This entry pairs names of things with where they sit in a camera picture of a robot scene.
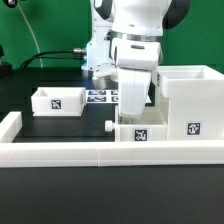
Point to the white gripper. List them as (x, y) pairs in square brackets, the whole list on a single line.
[(135, 61)]

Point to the white drawer cabinet box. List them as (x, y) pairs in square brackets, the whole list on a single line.
[(191, 99)]

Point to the white front drawer tray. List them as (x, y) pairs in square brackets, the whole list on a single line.
[(151, 126)]

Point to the white drawer tray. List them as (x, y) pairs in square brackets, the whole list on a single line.
[(151, 126), (58, 101)]

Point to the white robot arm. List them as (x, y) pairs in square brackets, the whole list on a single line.
[(135, 20)]

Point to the white rear drawer tray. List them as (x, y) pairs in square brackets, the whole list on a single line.
[(58, 101)]

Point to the printed marker sheet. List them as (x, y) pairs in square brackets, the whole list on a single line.
[(102, 96)]

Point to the black device at left edge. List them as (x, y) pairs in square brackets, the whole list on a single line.
[(5, 67)]

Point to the white U-shaped border frame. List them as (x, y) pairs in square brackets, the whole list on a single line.
[(101, 154)]

